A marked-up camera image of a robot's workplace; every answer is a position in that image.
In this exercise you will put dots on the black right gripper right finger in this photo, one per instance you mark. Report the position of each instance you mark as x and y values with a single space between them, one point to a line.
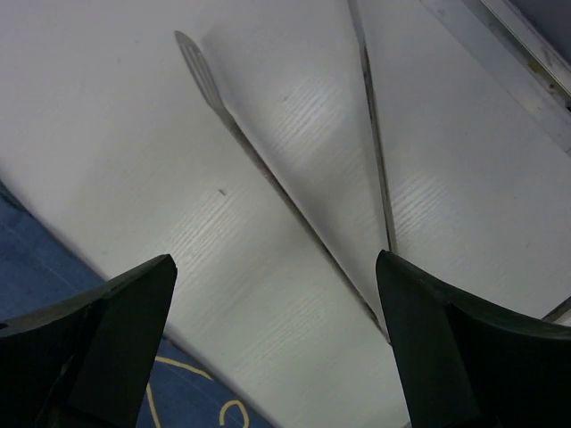
466 362

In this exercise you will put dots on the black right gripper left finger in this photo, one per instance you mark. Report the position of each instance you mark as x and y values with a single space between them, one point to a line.
85 361

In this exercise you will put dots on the silver metal tongs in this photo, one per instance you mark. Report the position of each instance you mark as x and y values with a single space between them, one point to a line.
206 84

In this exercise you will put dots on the blue fish placemat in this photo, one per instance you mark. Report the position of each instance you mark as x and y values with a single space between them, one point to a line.
37 270

